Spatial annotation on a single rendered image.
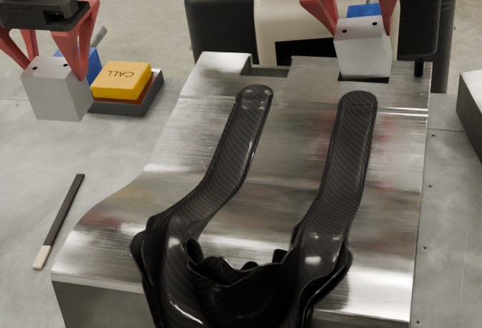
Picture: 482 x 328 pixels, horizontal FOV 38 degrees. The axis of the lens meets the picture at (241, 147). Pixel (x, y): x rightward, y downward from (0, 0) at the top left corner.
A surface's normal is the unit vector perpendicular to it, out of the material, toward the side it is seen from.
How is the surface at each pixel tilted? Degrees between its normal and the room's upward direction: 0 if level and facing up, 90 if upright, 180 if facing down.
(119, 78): 0
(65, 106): 91
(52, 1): 1
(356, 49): 98
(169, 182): 21
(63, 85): 91
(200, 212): 28
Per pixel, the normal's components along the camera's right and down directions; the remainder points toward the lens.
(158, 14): -0.11, -0.77
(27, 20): -0.25, 0.64
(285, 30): -0.02, 0.74
